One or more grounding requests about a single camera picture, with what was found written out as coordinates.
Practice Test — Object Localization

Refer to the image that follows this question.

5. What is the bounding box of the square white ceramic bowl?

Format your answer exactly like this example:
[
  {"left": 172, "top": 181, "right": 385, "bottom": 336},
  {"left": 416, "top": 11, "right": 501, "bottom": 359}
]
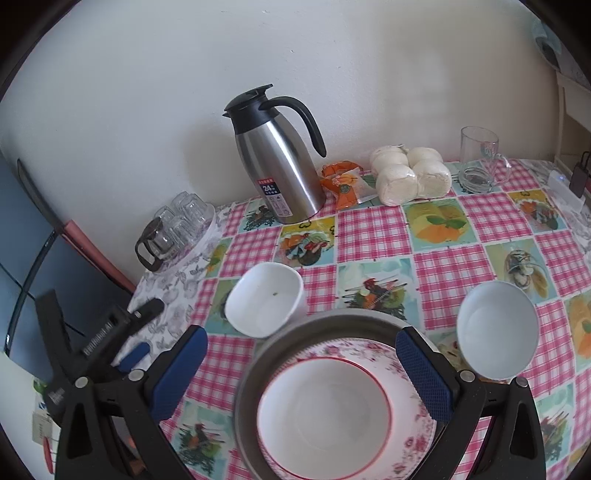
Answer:
[{"left": 224, "top": 262, "right": 308, "bottom": 339}]

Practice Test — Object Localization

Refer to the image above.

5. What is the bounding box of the upturned clear drinking glasses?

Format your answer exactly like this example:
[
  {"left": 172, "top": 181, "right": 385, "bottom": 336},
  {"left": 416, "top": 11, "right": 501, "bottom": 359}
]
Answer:
[{"left": 153, "top": 191, "right": 215, "bottom": 260}]

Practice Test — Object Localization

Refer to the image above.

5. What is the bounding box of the stainless steel thermos jug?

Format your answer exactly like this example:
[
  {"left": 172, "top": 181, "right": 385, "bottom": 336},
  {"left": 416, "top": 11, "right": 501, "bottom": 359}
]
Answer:
[{"left": 223, "top": 84, "right": 327, "bottom": 224}]

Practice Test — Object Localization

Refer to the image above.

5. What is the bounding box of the clear glass mug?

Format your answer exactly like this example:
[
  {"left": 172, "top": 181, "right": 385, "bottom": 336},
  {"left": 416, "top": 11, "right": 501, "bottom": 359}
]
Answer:
[{"left": 458, "top": 126, "right": 512, "bottom": 194}]

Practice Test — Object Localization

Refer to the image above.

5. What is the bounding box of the white power strip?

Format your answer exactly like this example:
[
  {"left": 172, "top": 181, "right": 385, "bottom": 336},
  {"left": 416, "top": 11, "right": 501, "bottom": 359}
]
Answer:
[{"left": 547, "top": 170, "right": 585, "bottom": 213}]

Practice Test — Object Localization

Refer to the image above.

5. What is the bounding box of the pink checked fruit tablecloth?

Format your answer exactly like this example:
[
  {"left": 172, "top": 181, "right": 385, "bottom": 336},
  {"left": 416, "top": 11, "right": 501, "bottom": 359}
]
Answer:
[{"left": 163, "top": 160, "right": 590, "bottom": 479}]

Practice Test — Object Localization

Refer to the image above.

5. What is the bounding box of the red rimmed white bowl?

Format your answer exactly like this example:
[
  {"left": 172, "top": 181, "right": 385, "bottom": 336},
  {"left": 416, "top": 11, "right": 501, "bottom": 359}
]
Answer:
[{"left": 256, "top": 357, "right": 393, "bottom": 479}]

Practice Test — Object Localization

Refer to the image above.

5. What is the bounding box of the orange snack packet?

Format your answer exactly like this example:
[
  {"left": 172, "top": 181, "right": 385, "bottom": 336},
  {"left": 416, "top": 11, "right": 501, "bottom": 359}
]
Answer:
[{"left": 318, "top": 160, "right": 378, "bottom": 211}]

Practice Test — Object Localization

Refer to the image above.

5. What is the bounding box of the glass coffee pot black handle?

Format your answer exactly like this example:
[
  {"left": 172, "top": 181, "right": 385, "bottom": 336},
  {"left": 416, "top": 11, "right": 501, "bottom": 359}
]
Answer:
[{"left": 134, "top": 217, "right": 177, "bottom": 272}]

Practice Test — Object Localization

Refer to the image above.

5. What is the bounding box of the black power adapter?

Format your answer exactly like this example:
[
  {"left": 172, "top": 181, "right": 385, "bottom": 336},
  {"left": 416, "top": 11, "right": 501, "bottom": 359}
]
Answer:
[{"left": 569, "top": 151, "right": 591, "bottom": 198}]

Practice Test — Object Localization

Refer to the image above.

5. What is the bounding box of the pale blue round bowl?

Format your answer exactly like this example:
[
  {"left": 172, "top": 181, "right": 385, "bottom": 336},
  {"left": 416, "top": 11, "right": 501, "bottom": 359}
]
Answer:
[{"left": 456, "top": 280, "right": 540, "bottom": 381}]

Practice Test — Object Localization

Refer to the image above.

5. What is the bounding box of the bag of white buns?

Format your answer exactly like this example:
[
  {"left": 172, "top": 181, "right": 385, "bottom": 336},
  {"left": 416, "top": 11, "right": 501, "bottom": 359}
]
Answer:
[{"left": 370, "top": 145, "right": 453, "bottom": 206}]

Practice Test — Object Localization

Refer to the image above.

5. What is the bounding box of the large steel plate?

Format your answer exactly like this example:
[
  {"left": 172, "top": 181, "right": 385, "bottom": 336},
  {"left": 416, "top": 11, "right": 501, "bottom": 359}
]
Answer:
[{"left": 233, "top": 309, "right": 409, "bottom": 479}]

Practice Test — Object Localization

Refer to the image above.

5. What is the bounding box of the grey floral tablecloth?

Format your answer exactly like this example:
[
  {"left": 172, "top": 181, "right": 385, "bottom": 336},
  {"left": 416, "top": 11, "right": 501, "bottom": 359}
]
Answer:
[{"left": 114, "top": 203, "right": 236, "bottom": 369}]

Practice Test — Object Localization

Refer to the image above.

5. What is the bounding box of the pink floral plate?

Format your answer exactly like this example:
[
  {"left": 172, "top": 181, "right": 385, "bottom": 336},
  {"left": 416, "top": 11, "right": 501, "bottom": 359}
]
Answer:
[{"left": 270, "top": 338, "right": 437, "bottom": 479}]

